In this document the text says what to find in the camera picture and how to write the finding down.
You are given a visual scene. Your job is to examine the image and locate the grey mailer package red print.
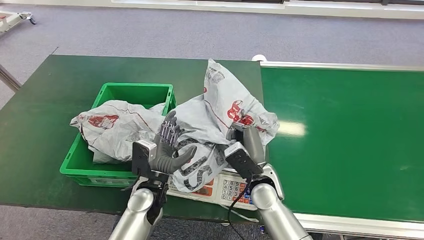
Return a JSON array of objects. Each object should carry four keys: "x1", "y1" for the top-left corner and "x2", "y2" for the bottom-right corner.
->
[{"x1": 167, "y1": 58, "x2": 281, "y2": 194}]

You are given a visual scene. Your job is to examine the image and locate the electronic scale with steel tray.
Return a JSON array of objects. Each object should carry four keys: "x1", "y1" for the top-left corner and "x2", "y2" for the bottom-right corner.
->
[{"x1": 165, "y1": 167, "x2": 263, "y2": 212}]

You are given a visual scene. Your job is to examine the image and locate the white wheeled cart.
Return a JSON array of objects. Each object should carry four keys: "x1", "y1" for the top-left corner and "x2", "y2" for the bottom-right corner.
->
[{"x1": 0, "y1": 10, "x2": 37, "y2": 34}]

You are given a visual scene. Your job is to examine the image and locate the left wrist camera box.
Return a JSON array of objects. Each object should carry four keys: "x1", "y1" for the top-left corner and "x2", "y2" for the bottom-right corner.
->
[{"x1": 131, "y1": 139, "x2": 158, "y2": 178}]

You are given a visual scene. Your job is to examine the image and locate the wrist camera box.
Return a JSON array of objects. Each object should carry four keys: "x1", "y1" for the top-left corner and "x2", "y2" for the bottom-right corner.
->
[
  {"x1": 131, "y1": 139, "x2": 158, "y2": 178},
  {"x1": 224, "y1": 141, "x2": 264, "y2": 180}
]

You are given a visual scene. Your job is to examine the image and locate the grey metal bar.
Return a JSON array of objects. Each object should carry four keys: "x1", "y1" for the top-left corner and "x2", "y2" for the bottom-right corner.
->
[{"x1": 0, "y1": 64, "x2": 21, "y2": 93}]

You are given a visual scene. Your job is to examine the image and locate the green conveyor belt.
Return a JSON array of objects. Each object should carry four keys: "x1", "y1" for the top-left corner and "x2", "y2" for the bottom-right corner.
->
[{"x1": 258, "y1": 61, "x2": 424, "y2": 239}]

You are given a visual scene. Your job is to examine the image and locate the crumpled grey mailer package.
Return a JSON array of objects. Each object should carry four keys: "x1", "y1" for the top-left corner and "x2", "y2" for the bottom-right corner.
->
[{"x1": 69, "y1": 99, "x2": 167, "y2": 165}]

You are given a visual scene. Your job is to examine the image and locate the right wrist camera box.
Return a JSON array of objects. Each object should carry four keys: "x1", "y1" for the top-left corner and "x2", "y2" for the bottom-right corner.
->
[{"x1": 224, "y1": 141, "x2": 264, "y2": 180}]

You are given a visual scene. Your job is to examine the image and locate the thin white cable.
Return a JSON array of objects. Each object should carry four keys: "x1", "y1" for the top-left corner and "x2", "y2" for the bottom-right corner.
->
[{"x1": 220, "y1": 204, "x2": 260, "y2": 223}]

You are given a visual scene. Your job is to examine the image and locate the green plastic crate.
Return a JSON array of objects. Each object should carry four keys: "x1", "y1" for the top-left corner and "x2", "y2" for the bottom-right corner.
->
[{"x1": 59, "y1": 82, "x2": 177, "y2": 189}]

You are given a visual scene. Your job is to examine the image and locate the black cable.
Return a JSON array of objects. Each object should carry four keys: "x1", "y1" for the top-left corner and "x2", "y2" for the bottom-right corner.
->
[{"x1": 227, "y1": 178, "x2": 253, "y2": 240}]

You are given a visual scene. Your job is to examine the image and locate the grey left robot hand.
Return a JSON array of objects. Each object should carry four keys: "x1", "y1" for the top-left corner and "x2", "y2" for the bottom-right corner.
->
[{"x1": 150, "y1": 110, "x2": 198, "y2": 175}]

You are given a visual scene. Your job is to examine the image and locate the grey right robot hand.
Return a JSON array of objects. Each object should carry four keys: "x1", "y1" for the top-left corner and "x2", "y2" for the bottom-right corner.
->
[{"x1": 226, "y1": 122, "x2": 267, "y2": 167}]

